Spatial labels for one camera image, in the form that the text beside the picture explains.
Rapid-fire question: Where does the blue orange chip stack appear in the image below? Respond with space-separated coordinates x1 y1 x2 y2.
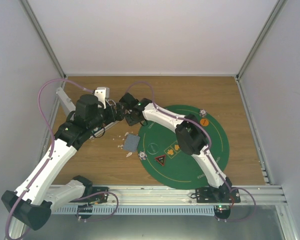
199 109 207 118
138 151 147 161

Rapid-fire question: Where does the clear round dealer button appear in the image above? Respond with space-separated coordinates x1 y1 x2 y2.
147 143 159 155

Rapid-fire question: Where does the silver aluminium poker case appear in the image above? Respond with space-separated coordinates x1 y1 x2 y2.
56 87 118 139

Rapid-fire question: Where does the round green poker mat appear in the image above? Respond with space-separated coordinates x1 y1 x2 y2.
137 104 230 190

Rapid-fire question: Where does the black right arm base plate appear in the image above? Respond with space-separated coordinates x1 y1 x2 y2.
190 187 241 204

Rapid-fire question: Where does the grey slotted cable duct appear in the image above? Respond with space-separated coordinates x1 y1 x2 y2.
54 205 215 217

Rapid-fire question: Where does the orange big blind button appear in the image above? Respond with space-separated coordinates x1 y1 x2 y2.
199 118 210 127

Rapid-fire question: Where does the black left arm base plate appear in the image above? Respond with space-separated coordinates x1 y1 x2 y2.
70 186 109 205

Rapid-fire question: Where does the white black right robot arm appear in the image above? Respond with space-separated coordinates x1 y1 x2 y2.
119 92 232 203

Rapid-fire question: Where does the blue playing card deck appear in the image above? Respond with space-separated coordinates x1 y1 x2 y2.
122 134 141 153

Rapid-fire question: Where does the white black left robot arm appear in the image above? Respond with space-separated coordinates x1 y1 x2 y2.
1 94 125 231

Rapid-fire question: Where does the black red triangular all-in button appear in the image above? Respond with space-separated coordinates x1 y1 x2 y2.
154 154 166 167

